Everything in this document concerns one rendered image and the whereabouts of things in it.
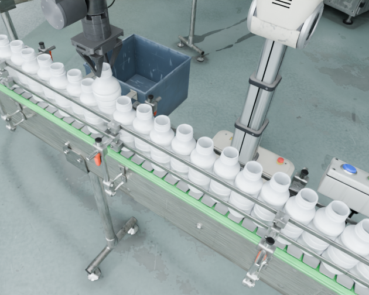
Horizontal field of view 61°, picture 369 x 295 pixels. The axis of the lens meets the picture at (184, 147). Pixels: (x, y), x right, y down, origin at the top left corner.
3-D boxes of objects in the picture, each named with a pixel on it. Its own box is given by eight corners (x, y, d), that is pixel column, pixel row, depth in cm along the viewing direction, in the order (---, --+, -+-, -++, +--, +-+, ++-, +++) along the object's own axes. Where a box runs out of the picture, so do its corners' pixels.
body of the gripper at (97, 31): (71, 46, 67) (62, 13, 61) (103, 28, 73) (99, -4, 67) (92, 57, 65) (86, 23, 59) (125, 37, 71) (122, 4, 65)
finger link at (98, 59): (80, 75, 74) (72, 39, 67) (101, 62, 78) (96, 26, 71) (102, 86, 71) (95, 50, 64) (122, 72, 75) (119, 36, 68)
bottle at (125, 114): (142, 141, 90) (140, 96, 78) (132, 155, 86) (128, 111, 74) (123, 134, 91) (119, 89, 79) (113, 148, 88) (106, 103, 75)
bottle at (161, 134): (152, 154, 87) (151, 110, 75) (173, 157, 87) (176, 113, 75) (149, 171, 83) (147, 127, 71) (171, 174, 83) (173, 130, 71)
